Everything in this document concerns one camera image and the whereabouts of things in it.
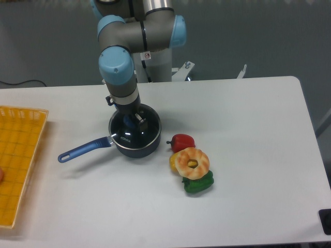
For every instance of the red toy bell pepper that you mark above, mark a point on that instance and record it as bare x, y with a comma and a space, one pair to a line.
180, 142

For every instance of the orange plastic basket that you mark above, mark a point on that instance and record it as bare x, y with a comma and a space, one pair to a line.
21, 130

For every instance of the glass lid blue knob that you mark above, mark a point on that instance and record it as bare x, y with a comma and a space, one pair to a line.
124, 132

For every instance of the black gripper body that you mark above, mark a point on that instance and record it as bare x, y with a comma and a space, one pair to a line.
126, 106

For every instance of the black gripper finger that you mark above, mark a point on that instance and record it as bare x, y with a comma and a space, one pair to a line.
140, 122

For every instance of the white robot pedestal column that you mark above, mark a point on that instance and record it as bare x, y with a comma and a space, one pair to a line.
153, 66

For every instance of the green toy bell pepper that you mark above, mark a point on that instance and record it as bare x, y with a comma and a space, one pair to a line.
198, 185

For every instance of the white metal base frame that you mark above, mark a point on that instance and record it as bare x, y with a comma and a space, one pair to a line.
181, 73

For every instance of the black table corner fixture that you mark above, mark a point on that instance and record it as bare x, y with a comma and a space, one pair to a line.
325, 218

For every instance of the yellow toy bell pepper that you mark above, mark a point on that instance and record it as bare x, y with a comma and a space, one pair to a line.
172, 162

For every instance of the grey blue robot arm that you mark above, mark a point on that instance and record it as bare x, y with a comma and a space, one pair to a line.
136, 39

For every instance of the dark blue saucepan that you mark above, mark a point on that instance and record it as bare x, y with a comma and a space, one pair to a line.
105, 142

